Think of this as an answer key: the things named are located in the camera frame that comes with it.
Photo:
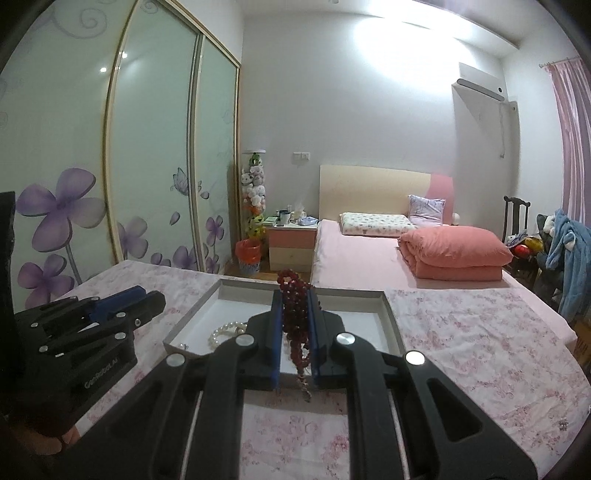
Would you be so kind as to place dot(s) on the person's left hand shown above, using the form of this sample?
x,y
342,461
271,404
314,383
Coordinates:
x,y
51,443

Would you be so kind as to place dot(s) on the white shallow tray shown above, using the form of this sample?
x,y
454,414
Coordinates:
x,y
351,304

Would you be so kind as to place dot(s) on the pink and beige nightstand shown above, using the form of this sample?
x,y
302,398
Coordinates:
x,y
291,249

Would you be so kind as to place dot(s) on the white floral pillow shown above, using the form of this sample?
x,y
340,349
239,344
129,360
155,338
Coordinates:
x,y
374,224

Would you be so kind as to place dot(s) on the pink striped curtain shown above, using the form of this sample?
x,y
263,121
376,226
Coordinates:
x,y
575,138

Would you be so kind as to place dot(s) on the tiny silver earring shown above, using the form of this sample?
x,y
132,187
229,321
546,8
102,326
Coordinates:
x,y
563,423

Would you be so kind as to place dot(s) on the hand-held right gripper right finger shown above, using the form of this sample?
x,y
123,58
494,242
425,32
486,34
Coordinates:
x,y
314,332

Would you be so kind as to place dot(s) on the dark wooden chair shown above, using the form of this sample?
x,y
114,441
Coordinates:
x,y
515,217

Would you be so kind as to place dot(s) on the tall tube of plush toys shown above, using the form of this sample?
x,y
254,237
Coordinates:
x,y
254,189

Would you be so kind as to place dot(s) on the beige and pink headboard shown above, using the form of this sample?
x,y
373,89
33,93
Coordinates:
x,y
369,189

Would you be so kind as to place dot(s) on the small white plush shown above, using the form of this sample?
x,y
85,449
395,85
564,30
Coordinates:
x,y
455,218

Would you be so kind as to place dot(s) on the bed with pink sheet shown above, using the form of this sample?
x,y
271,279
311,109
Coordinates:
x,y
351,258

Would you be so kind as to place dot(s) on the white pipe cover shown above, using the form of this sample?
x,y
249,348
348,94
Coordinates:
x,y
505,129

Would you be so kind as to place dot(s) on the white air conditioner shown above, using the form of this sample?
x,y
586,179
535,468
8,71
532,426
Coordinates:
x,y
480,81

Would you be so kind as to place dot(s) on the blue fleece robe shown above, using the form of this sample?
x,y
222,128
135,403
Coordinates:
x,y
570,258

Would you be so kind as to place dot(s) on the red trash bin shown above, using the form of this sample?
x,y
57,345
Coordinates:
x,y
248,258

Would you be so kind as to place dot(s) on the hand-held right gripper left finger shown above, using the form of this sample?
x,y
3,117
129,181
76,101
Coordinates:
x,y
276,332

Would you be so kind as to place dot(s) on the green packet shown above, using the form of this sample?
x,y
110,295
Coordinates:
x,y
268,220

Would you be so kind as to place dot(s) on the glass wardrobe with purple flowers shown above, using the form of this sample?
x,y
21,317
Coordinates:
x,y
152,138

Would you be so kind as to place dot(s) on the pink floral blanket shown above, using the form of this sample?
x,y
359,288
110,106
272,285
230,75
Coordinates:
x,y
461,346

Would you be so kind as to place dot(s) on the red ball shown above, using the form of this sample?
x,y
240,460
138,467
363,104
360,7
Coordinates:
x,y
522,251

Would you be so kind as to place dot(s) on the blue cloth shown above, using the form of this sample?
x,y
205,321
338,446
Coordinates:
x,y
307,221

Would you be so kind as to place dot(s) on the lilac patterned pillow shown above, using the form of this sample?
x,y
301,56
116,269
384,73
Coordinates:
x,y
427,210

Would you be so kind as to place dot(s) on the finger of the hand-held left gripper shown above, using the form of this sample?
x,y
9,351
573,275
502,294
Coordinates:
x,y
147,307
115,304

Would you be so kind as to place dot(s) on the folded salmon quilt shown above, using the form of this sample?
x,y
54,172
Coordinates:
x,y
452,254

